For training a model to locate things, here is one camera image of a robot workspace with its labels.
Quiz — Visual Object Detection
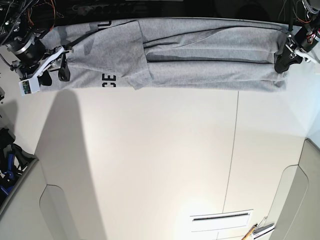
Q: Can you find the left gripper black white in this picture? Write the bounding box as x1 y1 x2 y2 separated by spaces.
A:
274 31 317 74

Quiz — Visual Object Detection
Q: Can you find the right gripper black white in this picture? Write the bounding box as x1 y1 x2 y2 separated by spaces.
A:
11 37 73 87

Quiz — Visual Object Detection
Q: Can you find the grey T-shirt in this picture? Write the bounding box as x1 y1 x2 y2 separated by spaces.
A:
40 18 287 92

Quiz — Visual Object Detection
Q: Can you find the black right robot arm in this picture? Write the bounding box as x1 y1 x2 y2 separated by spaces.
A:
0 0 73 91

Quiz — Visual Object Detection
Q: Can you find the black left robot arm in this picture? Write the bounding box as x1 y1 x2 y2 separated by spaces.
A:
274 0 320 74

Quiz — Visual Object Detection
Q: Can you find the blue clamp tool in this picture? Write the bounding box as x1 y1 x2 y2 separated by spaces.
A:
0 152 17 197

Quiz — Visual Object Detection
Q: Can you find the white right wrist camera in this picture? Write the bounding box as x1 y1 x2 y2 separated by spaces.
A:
18 77 40 96

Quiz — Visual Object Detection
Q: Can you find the white cable grommet plate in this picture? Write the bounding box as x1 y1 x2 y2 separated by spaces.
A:
189 209 254 232

